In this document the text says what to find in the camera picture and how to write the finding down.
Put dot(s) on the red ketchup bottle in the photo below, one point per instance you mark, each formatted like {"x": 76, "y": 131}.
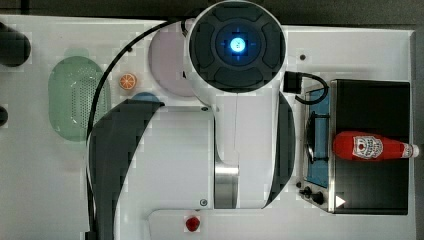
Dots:
{"x": 361, "y": 146}

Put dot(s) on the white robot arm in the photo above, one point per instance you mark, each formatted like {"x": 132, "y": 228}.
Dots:
{"x": 233, "y": 150}

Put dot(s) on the black steel toaster oven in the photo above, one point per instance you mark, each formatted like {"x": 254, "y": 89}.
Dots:
{"x": 342, "y": 186}

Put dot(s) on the blue bowl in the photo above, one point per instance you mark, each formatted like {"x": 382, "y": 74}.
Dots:
{"x": 145, "y": 96}

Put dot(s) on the lilac round plate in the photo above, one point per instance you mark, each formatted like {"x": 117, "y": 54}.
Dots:
{"x": 166, "y": 60}

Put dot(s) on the orange slice toy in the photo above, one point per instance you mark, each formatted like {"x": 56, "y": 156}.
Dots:
{"x": 128, "y": 81}

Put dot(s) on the dark red strawberry toy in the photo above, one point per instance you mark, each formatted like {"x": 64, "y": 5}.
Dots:
{"x": 192, "y": 223}

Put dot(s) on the green perforated colander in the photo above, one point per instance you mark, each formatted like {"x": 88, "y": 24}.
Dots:
{"x": 71, "y": 88}

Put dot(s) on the black knob left edge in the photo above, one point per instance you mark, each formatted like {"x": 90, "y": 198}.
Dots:
{"x": 3, "y": 116}

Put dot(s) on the black cylinder top left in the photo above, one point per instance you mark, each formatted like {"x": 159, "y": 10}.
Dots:
{"x": 15, "y": 47}

